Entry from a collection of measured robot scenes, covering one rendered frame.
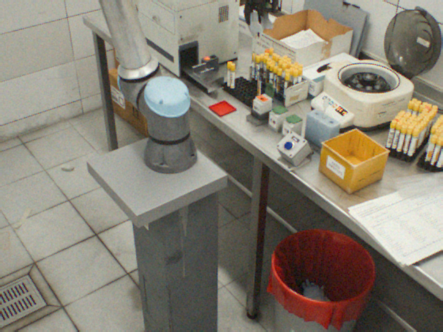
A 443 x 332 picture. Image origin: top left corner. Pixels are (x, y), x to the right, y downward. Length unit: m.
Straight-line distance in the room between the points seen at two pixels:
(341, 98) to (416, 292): 0.79
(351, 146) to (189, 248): 0.58
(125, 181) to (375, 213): 0.67
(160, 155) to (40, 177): 1.65
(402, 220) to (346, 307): 0.49
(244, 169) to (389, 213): 1.20
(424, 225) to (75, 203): 1.87
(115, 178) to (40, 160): 1.71
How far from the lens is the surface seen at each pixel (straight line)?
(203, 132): 2.89
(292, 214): 2.44
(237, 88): 2.02
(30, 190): 3.09
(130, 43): 1.54
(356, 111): 1.85
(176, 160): 1.57
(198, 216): 1.71
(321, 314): 1.95
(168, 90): 1.52
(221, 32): 2.16
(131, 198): 1.52
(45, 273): 2.65
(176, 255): 1.76
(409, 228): 1.55
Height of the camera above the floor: 1.91
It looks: 38 degrees down
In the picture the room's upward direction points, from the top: 1 degrees clockwise
